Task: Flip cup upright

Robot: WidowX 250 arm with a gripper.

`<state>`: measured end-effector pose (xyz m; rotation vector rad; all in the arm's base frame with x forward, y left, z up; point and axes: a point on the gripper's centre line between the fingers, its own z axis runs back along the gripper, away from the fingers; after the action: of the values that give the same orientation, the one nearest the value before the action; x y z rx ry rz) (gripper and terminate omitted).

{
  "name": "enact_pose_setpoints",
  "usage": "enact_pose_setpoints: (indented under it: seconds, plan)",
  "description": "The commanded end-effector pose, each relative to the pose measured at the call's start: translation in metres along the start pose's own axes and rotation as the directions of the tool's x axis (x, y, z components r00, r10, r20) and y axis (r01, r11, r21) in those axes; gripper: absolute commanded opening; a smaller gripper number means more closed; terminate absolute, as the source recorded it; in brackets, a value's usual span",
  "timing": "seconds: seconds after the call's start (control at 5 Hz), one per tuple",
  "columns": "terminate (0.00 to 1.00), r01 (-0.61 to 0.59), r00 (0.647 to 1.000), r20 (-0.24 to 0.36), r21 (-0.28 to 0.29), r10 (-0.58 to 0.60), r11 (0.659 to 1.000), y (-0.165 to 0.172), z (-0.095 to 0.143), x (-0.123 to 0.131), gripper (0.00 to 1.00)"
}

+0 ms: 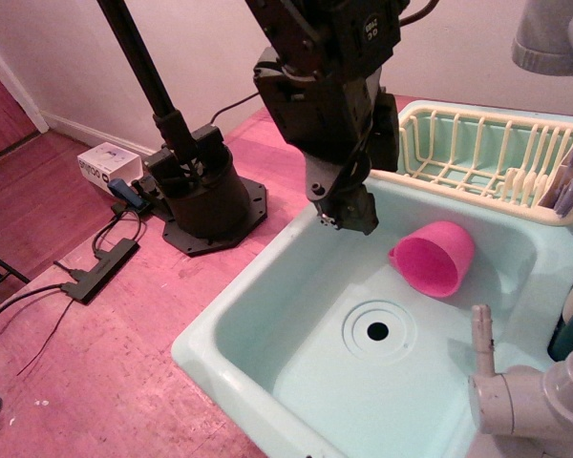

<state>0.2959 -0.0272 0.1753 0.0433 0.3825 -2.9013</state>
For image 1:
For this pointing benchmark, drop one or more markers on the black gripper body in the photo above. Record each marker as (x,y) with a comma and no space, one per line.
(343,129)

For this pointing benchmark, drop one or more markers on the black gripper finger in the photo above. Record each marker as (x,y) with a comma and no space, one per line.
(327,213)
(357,210)

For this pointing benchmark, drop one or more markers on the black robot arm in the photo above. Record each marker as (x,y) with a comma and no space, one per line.
(339,39)

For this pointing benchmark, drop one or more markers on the pink plastic cup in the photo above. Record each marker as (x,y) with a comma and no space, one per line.
(435,258)

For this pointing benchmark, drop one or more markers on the mint green toy sink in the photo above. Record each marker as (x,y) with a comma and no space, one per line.
(320,348)

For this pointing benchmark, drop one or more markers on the cream dish drying rack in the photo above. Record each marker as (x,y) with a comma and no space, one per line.
(502,160)

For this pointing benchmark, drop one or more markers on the grey lamp shade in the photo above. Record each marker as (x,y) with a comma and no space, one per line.
(543,43)

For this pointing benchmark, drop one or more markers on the white cardboard box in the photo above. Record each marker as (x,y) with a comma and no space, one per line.
(107,161)

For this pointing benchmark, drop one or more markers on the black usb hub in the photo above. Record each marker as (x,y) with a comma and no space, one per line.
(87,284)

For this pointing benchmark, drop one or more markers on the white toy faucet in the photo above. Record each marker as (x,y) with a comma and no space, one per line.
(522,412)

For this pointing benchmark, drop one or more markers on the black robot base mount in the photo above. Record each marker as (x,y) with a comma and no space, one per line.
(208,206)

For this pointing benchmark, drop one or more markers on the blue clamp handle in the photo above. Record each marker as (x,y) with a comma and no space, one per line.
(121,190)

